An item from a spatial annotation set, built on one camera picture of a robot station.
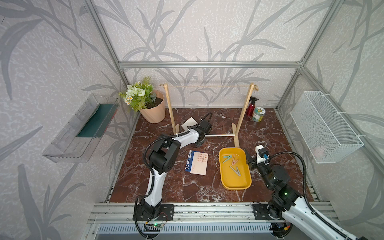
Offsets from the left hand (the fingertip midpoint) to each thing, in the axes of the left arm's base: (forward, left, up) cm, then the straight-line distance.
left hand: (195, 138), depth 101 cm
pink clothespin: (-17, -24, +1) cm, 30 cm away
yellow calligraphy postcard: (+11, +4, +4) cm, 12 cm away
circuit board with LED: (-49, +18, -1) cm, 52 cm away
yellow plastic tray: (-28, -20, +1) cm, 35 cm away
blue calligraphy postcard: (-16, +3, -1) cm, 16 cm away
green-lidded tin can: (+18, -46, +7) cm, 50 cm away
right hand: (-18, -29, +20) cm, 40 cm away
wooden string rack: (+3, -27, +7) cm, 28 cm away
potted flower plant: (+13, +33, +26) cm, 43 cm away
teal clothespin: (-14, -21, +1) cm, 25 cm away
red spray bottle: (+22, -41, +9) cm, 48 cm away
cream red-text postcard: (-17, -3, -1) cm, 18 cm away
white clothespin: (-23, -25, 0) cm, 34 cm away
